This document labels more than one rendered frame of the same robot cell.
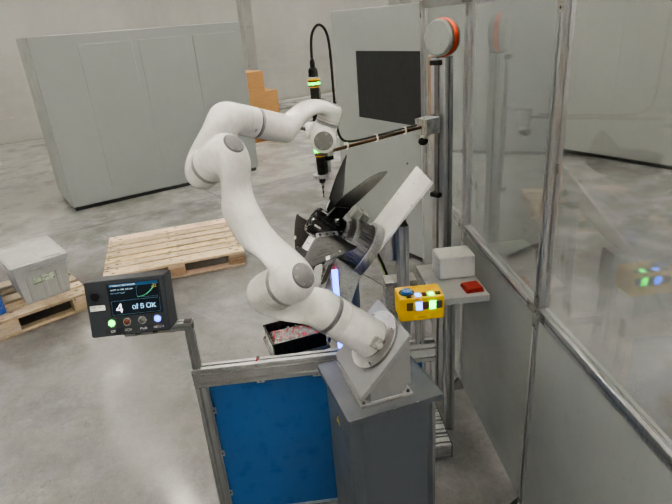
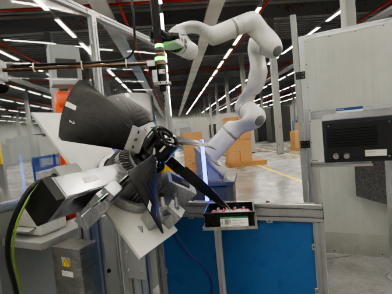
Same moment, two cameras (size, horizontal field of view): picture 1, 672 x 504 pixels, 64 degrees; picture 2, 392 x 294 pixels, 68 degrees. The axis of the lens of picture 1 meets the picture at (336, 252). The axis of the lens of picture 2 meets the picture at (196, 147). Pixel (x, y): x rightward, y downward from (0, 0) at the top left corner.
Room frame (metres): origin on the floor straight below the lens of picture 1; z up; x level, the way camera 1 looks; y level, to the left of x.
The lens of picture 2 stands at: (3.04, 0.68, 1.23)
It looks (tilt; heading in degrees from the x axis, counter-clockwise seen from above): 3 degrees down; 208
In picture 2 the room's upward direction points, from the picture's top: 5 degrees counter-clockwise
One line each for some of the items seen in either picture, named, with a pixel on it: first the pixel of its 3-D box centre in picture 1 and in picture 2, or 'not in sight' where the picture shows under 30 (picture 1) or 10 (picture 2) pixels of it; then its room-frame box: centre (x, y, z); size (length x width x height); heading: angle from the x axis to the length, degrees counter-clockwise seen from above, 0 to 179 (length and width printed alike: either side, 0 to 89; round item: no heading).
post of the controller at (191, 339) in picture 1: (192, 344); (316, 182); (1.67, 0.54, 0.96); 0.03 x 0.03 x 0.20; 3
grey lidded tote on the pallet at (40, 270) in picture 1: (34, 269); not in sight; (4.04, 2.44, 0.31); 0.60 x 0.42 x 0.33; 39
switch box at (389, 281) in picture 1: (399, 298); (77, 270); (2.30, -0.29, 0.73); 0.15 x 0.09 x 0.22; 93
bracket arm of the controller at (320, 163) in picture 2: (158, 327); (340, 163); (1.66, 0.64, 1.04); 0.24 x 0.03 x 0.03; 93
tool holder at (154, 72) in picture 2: (322, 163); (158, 73); (2.06, 0.02, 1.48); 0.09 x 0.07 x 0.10; 128
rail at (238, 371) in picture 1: (315, 362); (227, 209); (1.69, 0.11, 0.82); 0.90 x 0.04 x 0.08; 93
